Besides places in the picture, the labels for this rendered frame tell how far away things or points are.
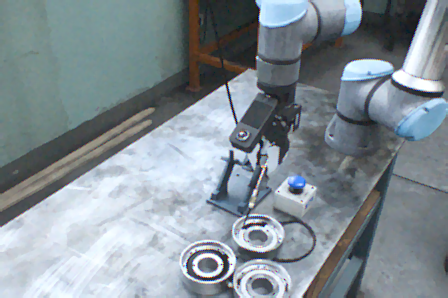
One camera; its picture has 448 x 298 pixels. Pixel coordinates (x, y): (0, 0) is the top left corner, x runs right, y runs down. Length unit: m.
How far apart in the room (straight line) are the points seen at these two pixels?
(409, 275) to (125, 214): 1.40
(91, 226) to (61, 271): 0.13
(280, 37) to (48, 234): 0.62
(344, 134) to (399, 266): 1.02
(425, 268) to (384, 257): 0.16
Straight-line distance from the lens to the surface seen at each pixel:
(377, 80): 1.20
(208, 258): 0.91
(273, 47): 0.80
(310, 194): 1.05
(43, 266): 0.99
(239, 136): 0.82
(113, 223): 1.04
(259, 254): 0.92
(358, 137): 1.27
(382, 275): 2.11
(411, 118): 1.12
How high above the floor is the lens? 1.49
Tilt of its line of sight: 34 degrees down
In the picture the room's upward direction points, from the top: 2 degrees clockwise
